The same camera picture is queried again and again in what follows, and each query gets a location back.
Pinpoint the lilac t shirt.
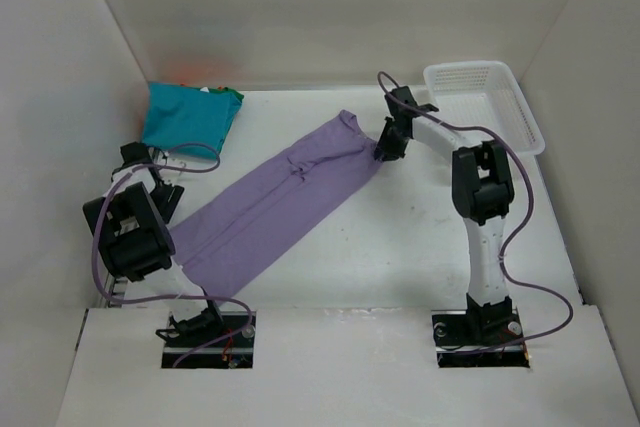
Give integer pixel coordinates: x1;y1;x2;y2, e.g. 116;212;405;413
171;110;380;297

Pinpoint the teal t shirt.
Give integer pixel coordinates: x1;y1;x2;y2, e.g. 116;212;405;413
142;82;243;160

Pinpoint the green t shirt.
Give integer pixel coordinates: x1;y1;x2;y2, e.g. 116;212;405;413
209;87;245;102

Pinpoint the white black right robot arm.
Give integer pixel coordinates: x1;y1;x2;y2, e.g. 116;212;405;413
374;86;515;347

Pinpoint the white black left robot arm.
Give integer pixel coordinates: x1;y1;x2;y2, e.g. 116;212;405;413
83;142;225;346

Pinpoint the white plastic basket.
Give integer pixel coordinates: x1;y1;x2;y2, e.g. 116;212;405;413
423;60;545;157

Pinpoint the aluminium frame rail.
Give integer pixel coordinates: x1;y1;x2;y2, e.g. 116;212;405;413
102;275;128;308

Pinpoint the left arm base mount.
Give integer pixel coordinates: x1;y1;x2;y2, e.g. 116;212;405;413
155;303;257;370

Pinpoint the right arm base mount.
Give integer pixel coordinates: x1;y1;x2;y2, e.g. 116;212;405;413
432;310;530;368

